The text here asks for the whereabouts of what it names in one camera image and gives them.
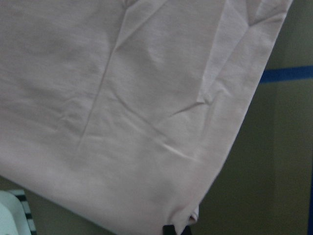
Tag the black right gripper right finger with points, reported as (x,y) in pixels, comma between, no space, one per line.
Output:
(187,229)

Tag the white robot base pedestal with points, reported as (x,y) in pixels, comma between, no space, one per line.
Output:
(15,214)

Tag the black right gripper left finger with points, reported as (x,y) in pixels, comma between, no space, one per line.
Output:
(168,230)

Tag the pink Snoopy t-shirt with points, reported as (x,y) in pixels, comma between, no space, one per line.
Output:
(124,111)

